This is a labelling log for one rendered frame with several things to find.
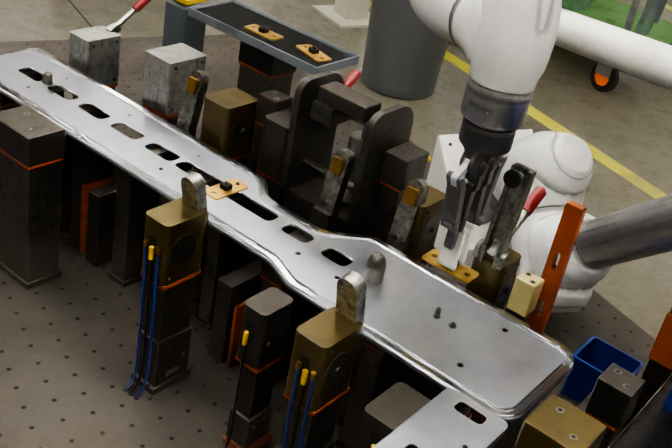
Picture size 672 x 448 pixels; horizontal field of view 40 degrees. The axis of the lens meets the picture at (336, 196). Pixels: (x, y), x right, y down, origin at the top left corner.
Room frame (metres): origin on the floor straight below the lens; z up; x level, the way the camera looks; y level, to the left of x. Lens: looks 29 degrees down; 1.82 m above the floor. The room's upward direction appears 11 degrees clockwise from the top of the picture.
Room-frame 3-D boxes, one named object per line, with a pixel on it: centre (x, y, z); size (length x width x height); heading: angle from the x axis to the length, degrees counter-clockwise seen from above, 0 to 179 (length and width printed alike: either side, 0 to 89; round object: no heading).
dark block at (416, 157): (1.49, -0.11, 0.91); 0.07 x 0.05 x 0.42; 146
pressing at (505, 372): (1.44, 0.22, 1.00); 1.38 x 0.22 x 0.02; 56
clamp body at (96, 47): (1.92, 0.58, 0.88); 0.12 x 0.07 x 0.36; 146
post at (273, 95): (1.67, 0.15, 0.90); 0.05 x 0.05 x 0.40; 56
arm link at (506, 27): (1.19, -0.18, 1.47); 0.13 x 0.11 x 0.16; 30
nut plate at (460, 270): (1.18, -0.19, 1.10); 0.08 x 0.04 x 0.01; 56
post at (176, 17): (1.99, 0.41, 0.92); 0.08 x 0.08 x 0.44; 56
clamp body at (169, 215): (1.25, 0.25, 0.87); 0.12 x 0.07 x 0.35; 146
